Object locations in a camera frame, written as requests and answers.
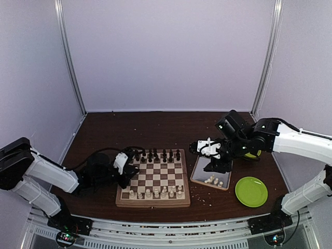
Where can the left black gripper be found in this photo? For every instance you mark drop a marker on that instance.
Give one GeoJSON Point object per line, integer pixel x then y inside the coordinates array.
{"type": "Point", "coordinates": [127, 169]}

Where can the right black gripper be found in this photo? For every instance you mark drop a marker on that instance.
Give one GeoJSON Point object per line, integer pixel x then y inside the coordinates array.
{"type": "Point", "coordinates": [215, 166]}

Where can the metal tray with wood rim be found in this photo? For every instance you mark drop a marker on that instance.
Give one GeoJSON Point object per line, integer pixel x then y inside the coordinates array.
{"type": "Point", "coordinates": [199, 176]}

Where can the white chess piece one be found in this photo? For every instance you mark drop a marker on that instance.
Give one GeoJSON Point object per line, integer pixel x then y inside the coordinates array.
{"type": "Point", "coordinates": [147, 193]}

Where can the white chess piece five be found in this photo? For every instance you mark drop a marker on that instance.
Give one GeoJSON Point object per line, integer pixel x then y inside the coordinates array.
{"type": "Point", "coordinates": [156, 193]}

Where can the white chess piece three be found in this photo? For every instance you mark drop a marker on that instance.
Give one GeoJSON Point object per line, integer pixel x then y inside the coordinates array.
{"type": "Point", "coordinates": [163, 192]}

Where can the white chess piece four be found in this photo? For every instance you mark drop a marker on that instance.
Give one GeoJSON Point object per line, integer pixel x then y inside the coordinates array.
{"type": "Point", "coordinates": [179, 192]}

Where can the white chess piece seven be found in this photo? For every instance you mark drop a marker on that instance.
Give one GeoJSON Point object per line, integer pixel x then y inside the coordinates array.
{"type": "Point", "coordinates": [172, 191]}

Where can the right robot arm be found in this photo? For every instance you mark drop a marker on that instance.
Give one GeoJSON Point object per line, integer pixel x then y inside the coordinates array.
{"type": "Point", "coordinates": [270, 135]}

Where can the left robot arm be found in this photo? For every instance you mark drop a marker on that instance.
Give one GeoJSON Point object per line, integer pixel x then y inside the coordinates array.
{"type": "Point", "coordinates": [21, 165]}

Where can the white pieces pile in tray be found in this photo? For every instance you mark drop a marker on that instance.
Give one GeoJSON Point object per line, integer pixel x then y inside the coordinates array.
{"type": "Point", "coordinates": [214, 181]}

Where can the wooden chess board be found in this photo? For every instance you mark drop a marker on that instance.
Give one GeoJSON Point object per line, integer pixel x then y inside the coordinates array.
{"type": "Point", "coordinates": [159, 169]}

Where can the black chess piece far right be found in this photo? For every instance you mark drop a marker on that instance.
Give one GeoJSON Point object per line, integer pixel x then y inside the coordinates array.
{"type": "Point", "coordinates": [178, 154]}

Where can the small green bowl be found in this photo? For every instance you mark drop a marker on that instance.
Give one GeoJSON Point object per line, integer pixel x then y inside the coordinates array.
{"type": "Point", "coordinates": [252, 157]}

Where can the green plate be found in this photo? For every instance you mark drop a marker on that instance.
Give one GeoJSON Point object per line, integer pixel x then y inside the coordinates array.
{"type": "Point", "coordinates": [251, 192]}

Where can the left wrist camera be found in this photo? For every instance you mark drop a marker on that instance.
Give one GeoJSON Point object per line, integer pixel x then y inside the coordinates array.
{"type": "Point", "coordinates": [121, 160]}

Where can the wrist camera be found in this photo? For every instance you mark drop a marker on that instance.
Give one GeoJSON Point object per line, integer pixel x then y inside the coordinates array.
{"type": "Point", "coordinates": [121, 160]}
{"type": "Point", "coordinates": [209, 148]}

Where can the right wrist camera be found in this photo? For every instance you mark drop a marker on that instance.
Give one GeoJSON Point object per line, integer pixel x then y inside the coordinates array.
{"type": "Point", "coordinates": [209, 148]}

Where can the aluminium front rail frame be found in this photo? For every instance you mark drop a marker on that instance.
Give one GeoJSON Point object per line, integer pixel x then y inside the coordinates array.
{"type": "Point", "coordinates": [227, 233]}

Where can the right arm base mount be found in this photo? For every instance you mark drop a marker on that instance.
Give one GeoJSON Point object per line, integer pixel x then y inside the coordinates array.
{"type": "Point", "coordinates": [276, 220]}

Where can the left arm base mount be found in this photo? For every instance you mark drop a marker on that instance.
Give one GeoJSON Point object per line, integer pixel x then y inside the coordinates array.
{"type": "Point", "coordinates": [71, 224]}

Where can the right aluminium corner post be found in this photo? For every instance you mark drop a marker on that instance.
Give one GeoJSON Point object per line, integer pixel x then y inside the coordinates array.
{"type": "Point", "coordinates": [270, 52]}

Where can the aluminium corner post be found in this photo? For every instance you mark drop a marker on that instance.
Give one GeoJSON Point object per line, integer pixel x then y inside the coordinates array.
{"type": "Point", "coordinates": [270, 52]}
{"type": "Point", "coordinates": [68, 57]}

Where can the left aluminium corner post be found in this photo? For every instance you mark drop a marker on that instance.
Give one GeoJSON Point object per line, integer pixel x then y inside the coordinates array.
{"type": "Point", "coordinates": [68, 57]}

